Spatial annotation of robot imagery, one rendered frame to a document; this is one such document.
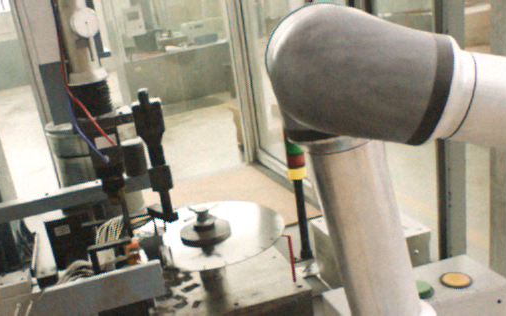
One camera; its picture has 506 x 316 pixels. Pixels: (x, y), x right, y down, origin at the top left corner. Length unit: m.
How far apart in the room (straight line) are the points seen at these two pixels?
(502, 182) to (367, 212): 0.42
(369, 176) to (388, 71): 0.19
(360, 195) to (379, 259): 0.08
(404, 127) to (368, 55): 0.07
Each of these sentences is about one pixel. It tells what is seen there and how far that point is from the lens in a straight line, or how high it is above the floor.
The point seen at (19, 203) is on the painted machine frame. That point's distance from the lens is 1.31.
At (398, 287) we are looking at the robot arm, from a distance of 0.70.
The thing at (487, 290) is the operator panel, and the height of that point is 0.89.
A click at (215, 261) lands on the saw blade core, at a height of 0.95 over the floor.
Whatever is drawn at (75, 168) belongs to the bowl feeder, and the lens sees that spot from 1.74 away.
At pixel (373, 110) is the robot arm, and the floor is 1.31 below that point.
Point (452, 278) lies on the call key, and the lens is 1.03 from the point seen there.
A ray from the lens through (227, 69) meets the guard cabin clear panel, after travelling 2.20.
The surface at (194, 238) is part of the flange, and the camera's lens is 1.11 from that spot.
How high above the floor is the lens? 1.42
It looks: 19 degrees down
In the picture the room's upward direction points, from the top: 11 degrees counter-clockwise
